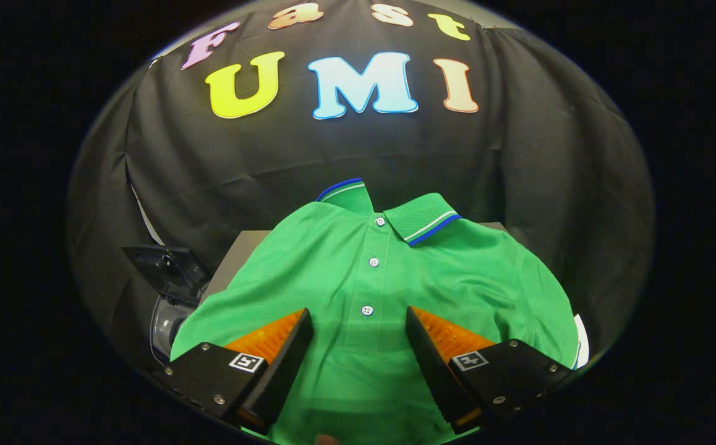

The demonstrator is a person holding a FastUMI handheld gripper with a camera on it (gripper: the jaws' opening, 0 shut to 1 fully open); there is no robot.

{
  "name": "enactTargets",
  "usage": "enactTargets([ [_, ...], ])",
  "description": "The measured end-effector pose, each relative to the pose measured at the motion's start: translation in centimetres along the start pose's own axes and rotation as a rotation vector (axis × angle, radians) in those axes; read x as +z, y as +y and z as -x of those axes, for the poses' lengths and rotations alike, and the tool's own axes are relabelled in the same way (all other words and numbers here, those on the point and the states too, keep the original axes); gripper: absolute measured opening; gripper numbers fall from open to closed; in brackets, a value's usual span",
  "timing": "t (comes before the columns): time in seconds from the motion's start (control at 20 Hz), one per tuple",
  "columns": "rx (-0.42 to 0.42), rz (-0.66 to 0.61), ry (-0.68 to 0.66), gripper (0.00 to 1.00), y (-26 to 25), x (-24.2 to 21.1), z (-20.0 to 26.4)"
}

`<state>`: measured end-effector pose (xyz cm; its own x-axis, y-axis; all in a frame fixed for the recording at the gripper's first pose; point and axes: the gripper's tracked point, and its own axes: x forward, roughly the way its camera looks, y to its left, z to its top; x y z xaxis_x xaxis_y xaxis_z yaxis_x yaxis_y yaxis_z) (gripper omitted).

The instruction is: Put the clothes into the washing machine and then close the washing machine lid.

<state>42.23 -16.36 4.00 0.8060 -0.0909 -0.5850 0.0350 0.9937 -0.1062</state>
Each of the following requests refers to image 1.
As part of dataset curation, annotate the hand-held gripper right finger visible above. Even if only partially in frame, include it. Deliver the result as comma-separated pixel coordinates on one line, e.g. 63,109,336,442
405,306,575,434

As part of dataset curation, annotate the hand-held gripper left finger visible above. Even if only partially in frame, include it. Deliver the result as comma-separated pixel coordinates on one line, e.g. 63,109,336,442
151,308,315,434

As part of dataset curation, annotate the green polo shirt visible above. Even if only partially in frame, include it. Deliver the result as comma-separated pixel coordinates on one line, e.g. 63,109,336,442
169,178,581,445

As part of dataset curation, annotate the black backdrop cloth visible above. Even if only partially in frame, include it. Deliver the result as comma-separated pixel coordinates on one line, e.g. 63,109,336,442
67,0,655,375

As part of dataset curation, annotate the beige cabinet with black frame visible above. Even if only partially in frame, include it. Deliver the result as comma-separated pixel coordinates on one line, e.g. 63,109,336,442
200,221,511,303

